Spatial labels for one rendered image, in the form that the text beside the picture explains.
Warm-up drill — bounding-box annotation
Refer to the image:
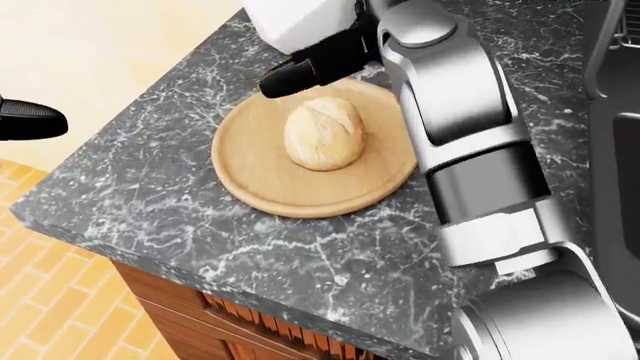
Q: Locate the round wooden plate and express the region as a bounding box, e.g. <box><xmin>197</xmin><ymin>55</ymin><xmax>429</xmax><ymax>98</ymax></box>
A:
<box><xmin>210</xmin><ymin>76</ymin><xmax>419</xmax><ymax>220</ymax></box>

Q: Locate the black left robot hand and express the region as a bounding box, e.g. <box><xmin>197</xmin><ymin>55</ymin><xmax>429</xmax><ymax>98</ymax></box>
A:
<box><xmin>0</xmin><ymin>95</ymin><xmax>69</xmax><ymax>142</ymax></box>

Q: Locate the metal wire dish rack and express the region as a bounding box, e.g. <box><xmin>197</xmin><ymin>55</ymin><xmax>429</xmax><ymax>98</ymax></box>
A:
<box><xmin>607</xmin><ymin>0</ymin><xmax>640</xmax><ymax>51</ymax></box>

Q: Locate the round crusty bread roll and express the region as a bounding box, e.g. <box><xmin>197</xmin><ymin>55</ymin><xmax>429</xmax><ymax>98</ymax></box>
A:
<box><xmin>283</xmin><ymin>96</ymin><xmax>366</xmax><ymax>173</ymax></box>

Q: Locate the stainless steel sink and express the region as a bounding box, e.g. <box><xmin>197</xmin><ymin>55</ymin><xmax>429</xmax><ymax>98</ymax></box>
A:
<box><xmin>583</xmin><ymin>0</ymin><xmax>640</xmax><ymax>331</ymax></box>

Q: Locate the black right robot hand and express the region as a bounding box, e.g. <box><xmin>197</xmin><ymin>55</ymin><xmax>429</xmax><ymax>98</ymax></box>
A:
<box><xmin>242</xmin><ymin>0</ymin><xmax>387</xmax><ymax>100</ymax></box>

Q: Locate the brown wooden counter cabinet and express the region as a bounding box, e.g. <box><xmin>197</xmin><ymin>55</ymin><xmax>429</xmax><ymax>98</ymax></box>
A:
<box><xmin>111</xmin><ymin>259</ymin><xmax>407</xmax><ymax>360</ymax></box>

